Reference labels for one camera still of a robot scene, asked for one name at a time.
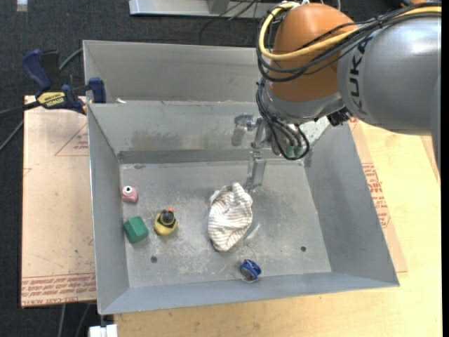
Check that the white striped cloth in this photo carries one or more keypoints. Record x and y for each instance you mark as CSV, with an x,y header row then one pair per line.
x,y
229,219

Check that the green block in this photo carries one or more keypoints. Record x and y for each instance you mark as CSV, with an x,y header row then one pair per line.
x,y
136,229

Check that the small pink toy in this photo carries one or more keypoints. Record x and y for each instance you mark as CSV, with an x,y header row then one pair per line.
x,y
129,194

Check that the brown cardboard board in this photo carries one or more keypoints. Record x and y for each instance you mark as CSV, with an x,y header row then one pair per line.
x,y
56,205

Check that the small blue round toy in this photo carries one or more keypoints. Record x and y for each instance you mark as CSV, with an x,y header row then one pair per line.
x,y
250,269

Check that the grey metal bin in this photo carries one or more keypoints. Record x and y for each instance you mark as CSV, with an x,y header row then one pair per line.
x,y
196,258

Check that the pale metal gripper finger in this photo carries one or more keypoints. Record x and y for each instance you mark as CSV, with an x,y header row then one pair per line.
x,y
239,135
256,172

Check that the yellow and black rubber duck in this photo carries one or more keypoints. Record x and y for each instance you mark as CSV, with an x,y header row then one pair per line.
x,y
165,223

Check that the black cylinder on white bracket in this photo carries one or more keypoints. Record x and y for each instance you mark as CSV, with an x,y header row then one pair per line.
x,y
338,117

